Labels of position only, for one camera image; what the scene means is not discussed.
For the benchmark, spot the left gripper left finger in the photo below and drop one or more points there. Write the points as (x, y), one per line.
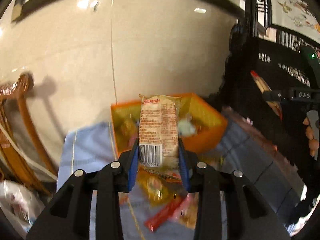
(89, 202)

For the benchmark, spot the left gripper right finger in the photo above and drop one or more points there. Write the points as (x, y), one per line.
(229, 207)

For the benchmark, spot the clear biscuit roll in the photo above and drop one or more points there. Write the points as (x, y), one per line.
(158, 131)

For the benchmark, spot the person's right hand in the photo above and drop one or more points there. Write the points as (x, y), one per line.
(313, 143)

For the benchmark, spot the white plastic bag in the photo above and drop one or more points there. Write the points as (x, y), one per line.
(20, 206)

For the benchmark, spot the red-edged round cracker packet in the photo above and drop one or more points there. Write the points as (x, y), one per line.
(266, 93)

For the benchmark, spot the pink-edged cracker packet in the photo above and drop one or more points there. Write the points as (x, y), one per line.
(186, 213)

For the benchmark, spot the wooden chair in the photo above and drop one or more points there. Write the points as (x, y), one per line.
(21, 147)

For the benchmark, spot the red chocolate bar wrapper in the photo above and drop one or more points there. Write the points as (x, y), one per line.
(164, 214)

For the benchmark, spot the yellow pastry packet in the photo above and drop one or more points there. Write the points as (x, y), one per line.
(159, 188)

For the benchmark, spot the orange cardboard box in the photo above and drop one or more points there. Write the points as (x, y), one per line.
(208, 125)

